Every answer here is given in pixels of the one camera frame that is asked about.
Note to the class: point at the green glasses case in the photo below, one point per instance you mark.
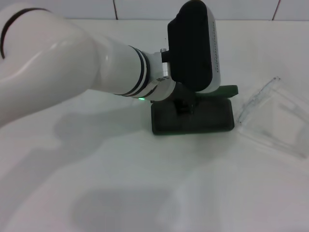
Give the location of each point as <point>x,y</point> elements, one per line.
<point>205,120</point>

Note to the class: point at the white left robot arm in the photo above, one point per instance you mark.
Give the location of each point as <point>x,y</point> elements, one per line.
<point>60,60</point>

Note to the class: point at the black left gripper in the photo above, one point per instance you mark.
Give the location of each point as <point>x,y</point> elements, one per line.
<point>186,95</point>

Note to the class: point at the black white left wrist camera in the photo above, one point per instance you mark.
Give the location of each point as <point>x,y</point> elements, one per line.
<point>188,48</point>

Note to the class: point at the clear white glasses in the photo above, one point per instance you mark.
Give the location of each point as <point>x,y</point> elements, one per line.
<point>253,100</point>

